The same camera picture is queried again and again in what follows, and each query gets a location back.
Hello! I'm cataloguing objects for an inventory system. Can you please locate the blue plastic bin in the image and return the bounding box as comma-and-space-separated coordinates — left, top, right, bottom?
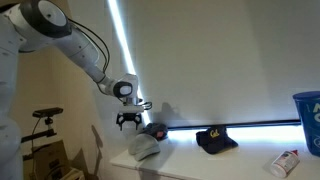
292, 90, 320, 158

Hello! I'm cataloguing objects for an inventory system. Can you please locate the navy cap yellow Cal logo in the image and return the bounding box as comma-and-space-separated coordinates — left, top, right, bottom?
195, 125, 239, 155

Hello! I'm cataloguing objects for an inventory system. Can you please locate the white box on floor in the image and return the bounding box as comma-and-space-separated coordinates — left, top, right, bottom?
59, 167, 86, 180

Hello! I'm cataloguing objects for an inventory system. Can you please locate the light grey cap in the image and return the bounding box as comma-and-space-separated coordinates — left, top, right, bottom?
127, 133, 162, 162

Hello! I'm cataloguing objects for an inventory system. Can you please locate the white window roller blind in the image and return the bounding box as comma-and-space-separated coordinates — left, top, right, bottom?
108, 0, 320, 127

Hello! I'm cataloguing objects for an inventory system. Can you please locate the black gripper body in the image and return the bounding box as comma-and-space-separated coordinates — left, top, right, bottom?
116, 112, 143, 124

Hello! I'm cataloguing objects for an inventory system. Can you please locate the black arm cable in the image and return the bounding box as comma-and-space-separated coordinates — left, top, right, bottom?
68, 18, 111, 74

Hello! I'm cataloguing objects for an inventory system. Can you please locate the black camera on stand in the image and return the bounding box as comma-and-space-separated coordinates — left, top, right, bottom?
32, 106, 64, 119

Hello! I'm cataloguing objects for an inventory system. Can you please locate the dark grey cap red patch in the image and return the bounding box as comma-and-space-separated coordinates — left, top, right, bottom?
139, 122, 169, 142

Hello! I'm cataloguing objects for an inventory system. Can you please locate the brown cardboard box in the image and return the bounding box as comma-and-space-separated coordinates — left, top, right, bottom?
23, 139, 72, 180

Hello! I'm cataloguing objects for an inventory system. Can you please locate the black camera stand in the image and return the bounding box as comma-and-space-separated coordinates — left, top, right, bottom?
20, 116, 58, 144

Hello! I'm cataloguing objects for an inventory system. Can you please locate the white bottle red cap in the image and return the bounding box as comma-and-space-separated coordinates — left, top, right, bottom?
269, 149, 301, 179

